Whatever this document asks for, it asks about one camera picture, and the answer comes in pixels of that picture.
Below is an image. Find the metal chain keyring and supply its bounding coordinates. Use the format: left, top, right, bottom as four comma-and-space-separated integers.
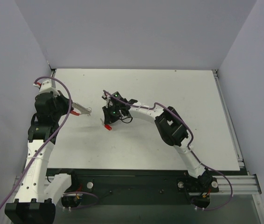
72, 102, 93, 117

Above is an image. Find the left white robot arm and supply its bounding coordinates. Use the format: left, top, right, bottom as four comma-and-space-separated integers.
5, 91, 78, 224

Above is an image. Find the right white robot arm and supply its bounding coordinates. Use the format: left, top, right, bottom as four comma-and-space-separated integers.
102, 91, 219, 197

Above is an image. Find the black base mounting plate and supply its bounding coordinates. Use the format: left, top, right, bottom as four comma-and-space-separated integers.
46, 168, 219, 205

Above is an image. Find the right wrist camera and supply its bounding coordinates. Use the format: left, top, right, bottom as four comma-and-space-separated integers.
102, 90, 114, 108

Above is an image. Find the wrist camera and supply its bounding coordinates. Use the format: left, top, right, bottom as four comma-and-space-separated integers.
102, 90, 114, 108
39, 79, 59, 97

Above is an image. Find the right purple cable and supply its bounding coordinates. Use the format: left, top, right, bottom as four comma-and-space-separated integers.
102, 90, 235, 212

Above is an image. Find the purple cable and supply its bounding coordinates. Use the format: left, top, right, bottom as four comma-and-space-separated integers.
102, 90, 235, 212
0, 76, 74, 224

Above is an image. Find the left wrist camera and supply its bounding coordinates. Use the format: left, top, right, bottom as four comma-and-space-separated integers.
39, 79, 59, 97

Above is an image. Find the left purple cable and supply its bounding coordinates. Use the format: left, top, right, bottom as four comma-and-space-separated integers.
0, 76, 74, 224

